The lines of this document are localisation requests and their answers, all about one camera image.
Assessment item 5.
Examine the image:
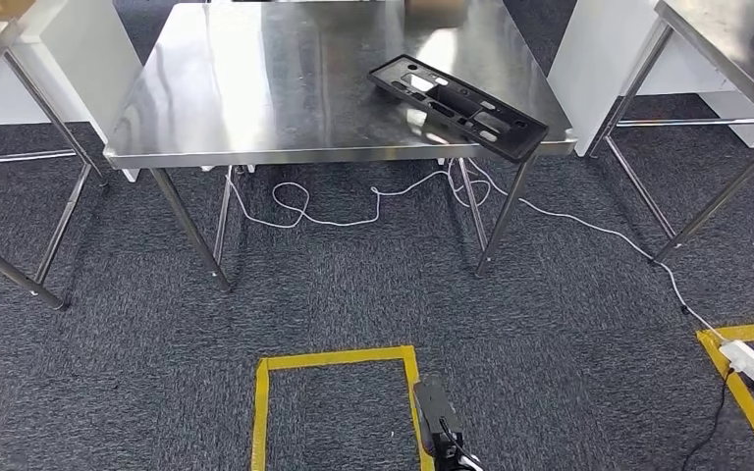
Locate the white partition panel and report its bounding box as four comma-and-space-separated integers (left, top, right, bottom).
0, 0, 144, 183
546, 0, 754, 159

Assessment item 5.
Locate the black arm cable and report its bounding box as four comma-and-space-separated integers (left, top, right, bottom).
438, 419, 484, 471

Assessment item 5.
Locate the black plastic plate frame part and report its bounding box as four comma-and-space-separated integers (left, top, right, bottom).
366, 53, 551, 164

